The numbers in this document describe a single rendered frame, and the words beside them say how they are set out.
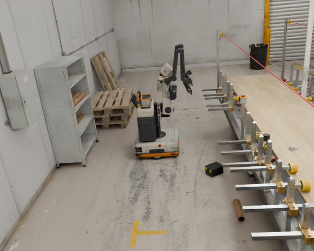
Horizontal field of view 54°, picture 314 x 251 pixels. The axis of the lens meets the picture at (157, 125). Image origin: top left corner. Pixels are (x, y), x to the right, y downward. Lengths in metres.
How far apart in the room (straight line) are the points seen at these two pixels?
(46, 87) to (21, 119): 0.91
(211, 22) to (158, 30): 1.70
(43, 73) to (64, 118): 0.68
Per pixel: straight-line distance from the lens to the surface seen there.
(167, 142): 4.63
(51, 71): 4.47
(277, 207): 2.22
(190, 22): 10.46
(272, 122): 3.66
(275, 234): 2.02
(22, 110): 3.74
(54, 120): 4.68
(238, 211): 3.58
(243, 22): 10.68
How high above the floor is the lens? 2.29
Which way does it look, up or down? 22 degrees down
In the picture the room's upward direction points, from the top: 5 degrees counter-clockwise
